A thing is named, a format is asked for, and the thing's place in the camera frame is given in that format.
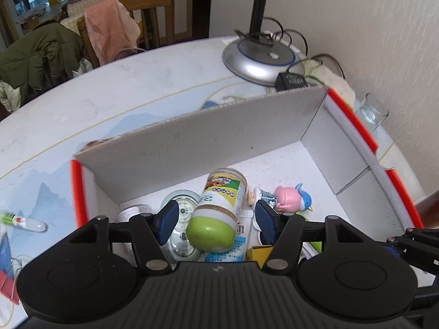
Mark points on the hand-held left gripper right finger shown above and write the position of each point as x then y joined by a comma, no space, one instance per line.
265,221

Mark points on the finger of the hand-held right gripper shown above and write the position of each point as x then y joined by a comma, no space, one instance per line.
422,243

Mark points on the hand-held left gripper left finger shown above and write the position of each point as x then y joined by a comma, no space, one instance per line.
168,221

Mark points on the glass bottle silver cap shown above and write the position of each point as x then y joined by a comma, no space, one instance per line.
187,209

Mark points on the blue white tube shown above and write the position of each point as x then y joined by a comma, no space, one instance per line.
241,229

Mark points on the pink and blue toy figure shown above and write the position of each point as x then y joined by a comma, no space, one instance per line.
288,200

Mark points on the yellow box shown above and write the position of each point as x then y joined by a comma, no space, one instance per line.
257,253

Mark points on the white round lid container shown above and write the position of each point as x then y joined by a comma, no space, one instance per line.
132,212

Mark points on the clear jar green cap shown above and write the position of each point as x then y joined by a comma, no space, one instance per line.
209,229

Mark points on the lime green packet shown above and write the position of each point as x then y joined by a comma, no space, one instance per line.
315,245

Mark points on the red and white cardboard box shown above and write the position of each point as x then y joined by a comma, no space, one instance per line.
205,144

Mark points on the white tube green label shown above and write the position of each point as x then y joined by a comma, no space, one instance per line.
31,225

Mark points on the clear drinking glass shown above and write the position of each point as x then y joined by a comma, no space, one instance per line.
372,113

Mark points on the black power adapter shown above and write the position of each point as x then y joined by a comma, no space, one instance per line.
291,81

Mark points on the silver lamp base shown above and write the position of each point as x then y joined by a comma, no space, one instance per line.
253,65

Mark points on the pink binder clip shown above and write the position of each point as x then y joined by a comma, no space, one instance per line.
7,281

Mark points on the pink cloth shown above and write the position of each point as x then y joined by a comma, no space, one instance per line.
106,27

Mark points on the olive green jacket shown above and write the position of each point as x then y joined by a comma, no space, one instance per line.
34,54

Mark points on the wooden chair with slatted back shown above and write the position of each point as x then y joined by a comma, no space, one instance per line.
161,3

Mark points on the small open cardboard box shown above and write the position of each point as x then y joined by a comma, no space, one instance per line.
29,20

